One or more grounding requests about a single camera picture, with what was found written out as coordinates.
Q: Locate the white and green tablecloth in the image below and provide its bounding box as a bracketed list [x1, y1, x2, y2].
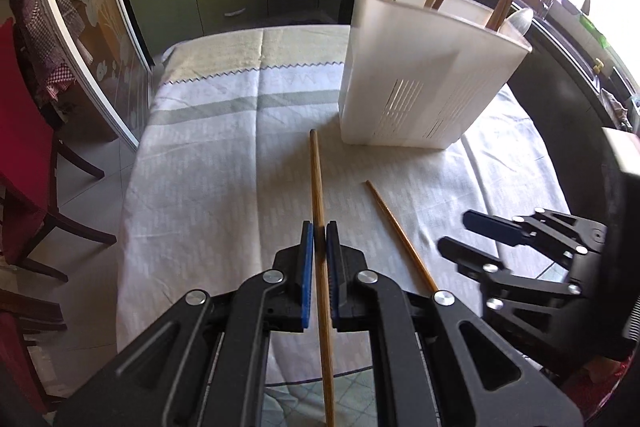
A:
[116, 24, 576, 427]

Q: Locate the clear plastic spoon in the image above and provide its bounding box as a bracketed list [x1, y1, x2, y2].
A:
[500, 7, 535, 39]

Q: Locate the green sponge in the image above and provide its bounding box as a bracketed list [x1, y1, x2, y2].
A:
[579, 13, 609, 48]

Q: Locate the white plastic utensil holder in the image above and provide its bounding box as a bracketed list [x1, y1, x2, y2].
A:
[340, 0, 533, 150]

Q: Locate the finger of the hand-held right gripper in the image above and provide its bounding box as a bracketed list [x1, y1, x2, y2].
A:
[462, 208, 607, 257]
[437, 236, 588, 355]

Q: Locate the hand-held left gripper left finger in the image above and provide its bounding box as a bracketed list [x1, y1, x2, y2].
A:
[52, 221, 315, 427]

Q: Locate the checkered cloth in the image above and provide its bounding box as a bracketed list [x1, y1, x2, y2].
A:
[7, 0, 84, 108]

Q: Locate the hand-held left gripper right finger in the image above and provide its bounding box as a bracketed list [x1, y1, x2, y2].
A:
[325, 221, 583, 427]

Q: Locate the floral glass sliding door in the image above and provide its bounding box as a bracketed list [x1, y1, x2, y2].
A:
[25, 0, 157, 152]

